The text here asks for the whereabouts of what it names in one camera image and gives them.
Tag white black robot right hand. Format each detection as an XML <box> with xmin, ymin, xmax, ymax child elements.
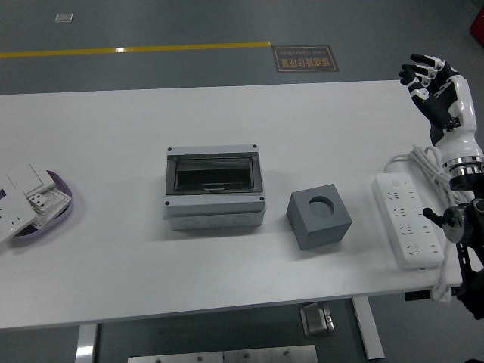
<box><xmin>399</xmin><ymin>54</ymin><xmax>484</xmax><ymax>163</ymax></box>

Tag white switch plate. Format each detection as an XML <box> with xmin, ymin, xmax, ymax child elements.
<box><xmin>6</xmin><ymin>163</ymin><xmax>56</xmax><ymax>197</ymax></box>

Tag metal floor socket box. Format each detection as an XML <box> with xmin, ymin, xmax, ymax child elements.
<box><xmin>300</xmin><ymin>302</ymin><xmax>336</xmax><ymax>337</ymax></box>

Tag grey junction box with lid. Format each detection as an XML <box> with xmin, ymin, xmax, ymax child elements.
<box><xmin>163</xmin><ymin>143</ymin><xmax>268</xmax><ymax>231</ymax></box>

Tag black table controller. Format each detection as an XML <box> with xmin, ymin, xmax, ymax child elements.
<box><xmin>404</xmin><ymin>287</ymin><xmax>464</xmax><ymax>303</ymax></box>

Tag white socket modules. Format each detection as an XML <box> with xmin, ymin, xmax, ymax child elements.
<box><xmin>24</xmin><ymin>188</ymin><xmax>73</xmax><ymax>228</ymax></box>

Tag white power strip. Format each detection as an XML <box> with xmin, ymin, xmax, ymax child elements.
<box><xmin>371</xmin><ymin>172</ymin><xmax>445</xmax><ymax>271</ymax></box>

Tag white power cable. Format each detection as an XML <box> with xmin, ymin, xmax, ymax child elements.
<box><xmin>384</xmin><ymin>144</ymin><xmax>473</xmax><ymax>303</ymax></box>

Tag purple tray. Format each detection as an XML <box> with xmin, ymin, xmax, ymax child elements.
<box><xmin>7</xmin><ymin>169</ymin><xmax>74</xmax><ymax>247</ymax></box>

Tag large white socket panel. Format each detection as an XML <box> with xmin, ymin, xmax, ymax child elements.
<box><xmin>0</xmin><ymin>177</ymin><xmax>39</xmax><ymax>245</ymax></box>

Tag grey cube with round hole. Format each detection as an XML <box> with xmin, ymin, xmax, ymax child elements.
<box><xmin>286</xmin><ymin>184</ymin><xmax>353</xmax><ymax>250</ymax></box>

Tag red object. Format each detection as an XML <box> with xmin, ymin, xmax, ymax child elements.
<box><xmin>468</xmin><ymin>7</ymin><xmax>484</xmax><ymax>41</ymax></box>

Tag white table leg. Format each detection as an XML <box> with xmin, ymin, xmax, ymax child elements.
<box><xmin>74</xmin><ymin>324</ymin><xmax>98</xmax><ymax>363</ymax></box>
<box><xmin>351</xmin><ymin>296</ymin><xmax>386</xmax><ymax>360</ymax></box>

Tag steel base plate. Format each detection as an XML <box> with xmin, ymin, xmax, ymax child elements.
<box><xmin>127</xmin><ymin>344</ymin><xmax>318</xmax><ymax>363</ymax></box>

